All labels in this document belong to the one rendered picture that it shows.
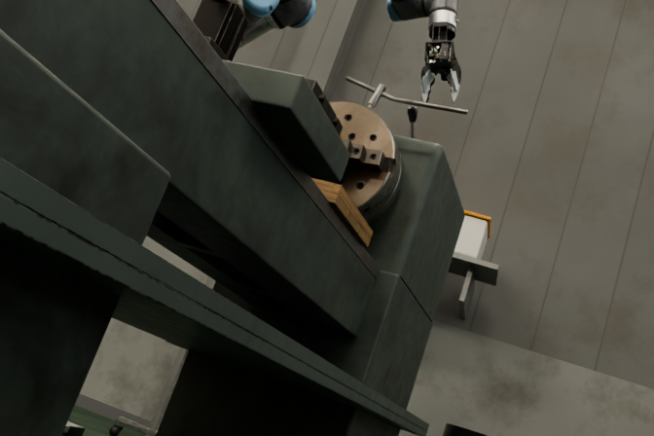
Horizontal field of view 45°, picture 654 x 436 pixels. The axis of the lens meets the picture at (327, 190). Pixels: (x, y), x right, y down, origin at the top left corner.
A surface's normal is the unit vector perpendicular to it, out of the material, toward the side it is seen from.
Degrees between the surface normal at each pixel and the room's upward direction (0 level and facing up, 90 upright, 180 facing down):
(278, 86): 90
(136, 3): 90
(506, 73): 90
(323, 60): 90
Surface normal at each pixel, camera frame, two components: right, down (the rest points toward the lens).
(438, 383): -0.18, -0.33
